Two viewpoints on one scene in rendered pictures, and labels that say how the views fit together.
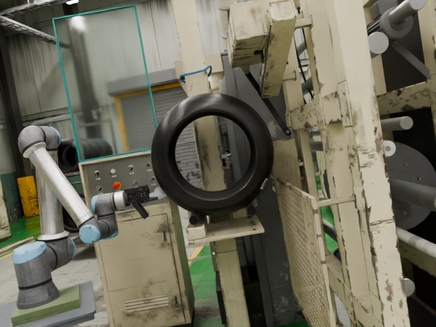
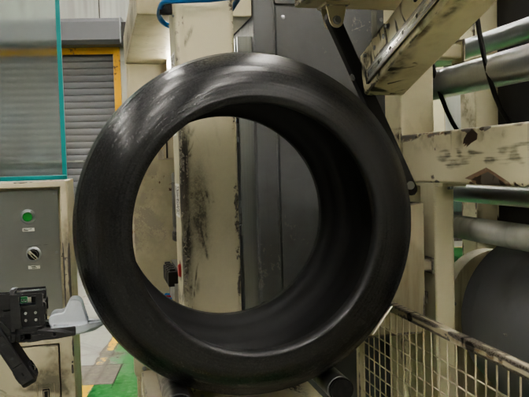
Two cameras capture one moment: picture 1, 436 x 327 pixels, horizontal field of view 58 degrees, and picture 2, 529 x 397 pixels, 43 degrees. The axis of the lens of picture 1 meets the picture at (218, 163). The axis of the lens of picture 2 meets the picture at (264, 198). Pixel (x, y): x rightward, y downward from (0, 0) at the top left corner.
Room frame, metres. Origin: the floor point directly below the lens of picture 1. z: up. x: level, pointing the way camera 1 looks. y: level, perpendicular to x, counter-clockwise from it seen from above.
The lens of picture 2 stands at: (0.79, 0.28, 1.30)
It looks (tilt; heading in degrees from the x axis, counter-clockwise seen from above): 3 degrees down; 346
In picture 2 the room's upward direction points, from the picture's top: 2 degrees counter-clockwise
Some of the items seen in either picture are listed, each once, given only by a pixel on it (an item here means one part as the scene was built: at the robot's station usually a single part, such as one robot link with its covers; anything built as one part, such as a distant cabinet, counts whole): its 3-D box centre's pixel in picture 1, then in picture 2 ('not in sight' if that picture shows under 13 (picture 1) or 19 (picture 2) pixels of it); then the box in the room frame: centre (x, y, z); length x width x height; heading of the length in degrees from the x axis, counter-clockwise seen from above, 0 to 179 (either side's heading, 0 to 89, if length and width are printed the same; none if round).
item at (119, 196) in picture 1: (122, 200); not in sight; (1.98, 0.51, 1.04); 0.10 x 0.05 x 0.09; 0
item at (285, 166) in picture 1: (282, 166); (376, 264); (2.26, -0.36, 1.05); 0.20 x 0.15 x 0.30; 0
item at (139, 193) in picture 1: (137, 195); (12, 317); (1.98, 0.43, 1.05); 0.12 x 0.08 x 0.09; 90
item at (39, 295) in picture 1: (37, 290); not in sight; (1.88, 0.96, 0.69); 0.19 x 0.19 x 0.10
